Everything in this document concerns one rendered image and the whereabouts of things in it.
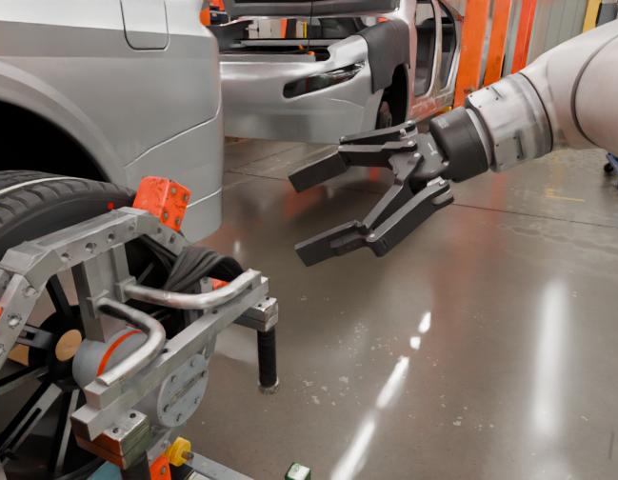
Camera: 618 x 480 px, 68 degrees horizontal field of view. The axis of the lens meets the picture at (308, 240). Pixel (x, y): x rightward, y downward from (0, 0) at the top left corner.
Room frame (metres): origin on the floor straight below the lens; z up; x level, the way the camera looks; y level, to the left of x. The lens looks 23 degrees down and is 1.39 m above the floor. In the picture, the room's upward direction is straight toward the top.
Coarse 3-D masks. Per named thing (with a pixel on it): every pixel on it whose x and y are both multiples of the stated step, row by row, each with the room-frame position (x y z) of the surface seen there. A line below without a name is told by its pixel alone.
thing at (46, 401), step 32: (128, 256) 0.97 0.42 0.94; (160, 256) 0.92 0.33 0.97; (64, 320) 0.72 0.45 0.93; (160, 320) 0.92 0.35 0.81; (32, 352) 0.69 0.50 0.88; (0, 384) 0.60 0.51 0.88; (64, 384) 0.70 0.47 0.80; (32, 416) 0.64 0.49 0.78; (64, 416) 0.68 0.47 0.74; (0, 448) 0.58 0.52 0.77; (32, 448) 0.71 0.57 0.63; (64, 448) 0.66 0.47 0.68
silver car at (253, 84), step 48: (432, 0) 5.12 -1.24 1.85; (240, 48) 4.89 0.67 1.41; (288, 48) 4.77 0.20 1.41; (336, 48) 3.31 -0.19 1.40; (432, 48) 5.09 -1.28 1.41; (240, 96) 3.37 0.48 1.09; (288, 96) 3.24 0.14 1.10; (336, 96) 3.23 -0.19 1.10; (384, 96) 4.20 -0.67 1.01; (432, 96) 5.06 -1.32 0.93; (336, 144) 3.28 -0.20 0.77
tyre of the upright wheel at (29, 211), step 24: (24, 192) 0.71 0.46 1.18; (48, 192) 0.72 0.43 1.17; (72, 192) 0.76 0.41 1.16; (96, 192) 0.80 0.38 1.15; (120, 192) 0.84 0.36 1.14; (0, 216) 0.65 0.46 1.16; (24, 216) 0.67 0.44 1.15; (48, 216) 0.71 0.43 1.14; (72, 216) 0.75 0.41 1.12; (96, 216) 0.79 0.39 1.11; (0, 240) 0.63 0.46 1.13; (24, 240) 0.67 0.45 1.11
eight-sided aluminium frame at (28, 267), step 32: (96, 224) 0.74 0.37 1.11; (128, 224) 0.75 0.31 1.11; (160, 224) 0.81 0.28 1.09; (32, 256) 0.59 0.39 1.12; (64, 256) 0.64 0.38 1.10; (0, 288) 0.58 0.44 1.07; (32, 288) 0.58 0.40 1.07; (192, 288) 0.94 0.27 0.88; (0, 320) 0.53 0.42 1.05; (192, 320) 0.93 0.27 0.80; (0, 352) 0.52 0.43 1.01; (160, 448) 0.74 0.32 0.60
